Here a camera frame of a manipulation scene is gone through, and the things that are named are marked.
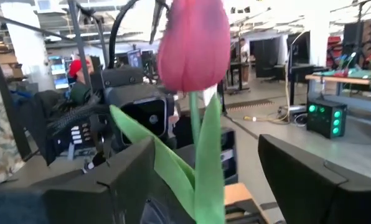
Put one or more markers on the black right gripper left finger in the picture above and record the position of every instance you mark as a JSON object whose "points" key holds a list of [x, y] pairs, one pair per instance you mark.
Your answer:
{"points": [[79, 202]]}

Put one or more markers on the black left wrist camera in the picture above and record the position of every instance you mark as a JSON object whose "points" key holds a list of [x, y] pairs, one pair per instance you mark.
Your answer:
{"points": [[142, 115]]}

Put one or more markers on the black equipment box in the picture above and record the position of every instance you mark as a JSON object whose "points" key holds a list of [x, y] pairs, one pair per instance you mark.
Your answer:
{"points": [[230, 155]]}

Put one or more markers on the pink artificial tulip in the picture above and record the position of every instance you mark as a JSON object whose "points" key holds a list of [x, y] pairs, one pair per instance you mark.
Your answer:
{"points": [[195, 46]]}

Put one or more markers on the black rig pole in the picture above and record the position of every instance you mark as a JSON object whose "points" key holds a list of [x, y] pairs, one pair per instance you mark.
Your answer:
{"points": [[79, 46]]}

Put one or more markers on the patterned grey cloth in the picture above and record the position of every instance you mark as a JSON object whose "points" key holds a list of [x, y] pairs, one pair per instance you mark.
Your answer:
{"points": [[0, 133]]}

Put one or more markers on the lit computer monitor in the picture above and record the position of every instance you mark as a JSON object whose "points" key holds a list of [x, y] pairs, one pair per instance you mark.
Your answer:
{"points": [[59, 73]]}

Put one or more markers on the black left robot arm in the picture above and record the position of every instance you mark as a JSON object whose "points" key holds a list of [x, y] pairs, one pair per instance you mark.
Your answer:
{"points": [[76, 116]]}

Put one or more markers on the person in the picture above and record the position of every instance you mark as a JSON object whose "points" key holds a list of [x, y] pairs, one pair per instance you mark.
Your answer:
{"points": [[79, 84]]}

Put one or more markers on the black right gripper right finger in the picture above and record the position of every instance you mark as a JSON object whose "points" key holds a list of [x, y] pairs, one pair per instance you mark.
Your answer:
{"points": [[322, 199]]}

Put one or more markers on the white pillar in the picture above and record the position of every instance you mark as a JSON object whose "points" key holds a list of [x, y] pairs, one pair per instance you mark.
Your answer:
{"points": [[26, 46]]}

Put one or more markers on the black computer with green lights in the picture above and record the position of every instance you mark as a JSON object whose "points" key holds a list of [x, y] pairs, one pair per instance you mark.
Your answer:
{"points": [[327, 119]]}

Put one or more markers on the wooden workbench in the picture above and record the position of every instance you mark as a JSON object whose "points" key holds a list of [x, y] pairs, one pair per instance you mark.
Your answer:
{"points": [[344, 79]]}

